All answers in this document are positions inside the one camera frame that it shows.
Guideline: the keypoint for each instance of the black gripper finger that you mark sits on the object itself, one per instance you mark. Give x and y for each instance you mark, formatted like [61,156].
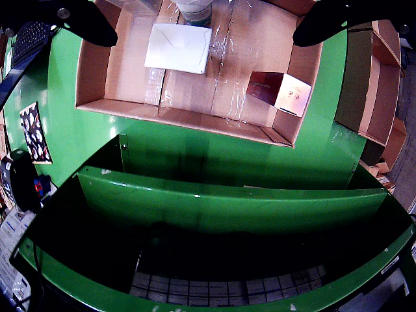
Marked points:
[341,16]
[81,19]

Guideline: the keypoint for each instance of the white carton with cow pattern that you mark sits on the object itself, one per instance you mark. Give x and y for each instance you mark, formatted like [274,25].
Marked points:
[175,48]

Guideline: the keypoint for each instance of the maroon box with white end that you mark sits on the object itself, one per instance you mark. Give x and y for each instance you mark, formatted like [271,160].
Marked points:
[263,86]

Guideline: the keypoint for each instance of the shallow cardboard tray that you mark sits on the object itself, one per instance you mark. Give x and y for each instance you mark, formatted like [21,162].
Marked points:
[191,97]

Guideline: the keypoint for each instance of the small blue and red box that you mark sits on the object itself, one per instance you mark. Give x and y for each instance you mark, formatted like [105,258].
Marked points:
[40,187]

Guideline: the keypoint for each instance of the brown box with white label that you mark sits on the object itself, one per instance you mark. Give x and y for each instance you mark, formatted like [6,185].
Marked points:
[385,183]

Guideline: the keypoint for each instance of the translucent plastic jar with lid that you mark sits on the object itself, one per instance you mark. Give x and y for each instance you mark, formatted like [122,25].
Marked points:
[195,11]

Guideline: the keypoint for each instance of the flattened printed carton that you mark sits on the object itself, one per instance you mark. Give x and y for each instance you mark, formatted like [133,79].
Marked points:
[34,133]

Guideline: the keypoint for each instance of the black round device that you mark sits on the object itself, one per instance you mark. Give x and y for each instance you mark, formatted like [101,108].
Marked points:
[22,185]

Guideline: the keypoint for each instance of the green metal shelf unit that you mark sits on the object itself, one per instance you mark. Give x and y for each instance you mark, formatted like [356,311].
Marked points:
[227,208]

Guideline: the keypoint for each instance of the printed paper sheet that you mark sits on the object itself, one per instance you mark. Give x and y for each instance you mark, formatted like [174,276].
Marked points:
[11,247]

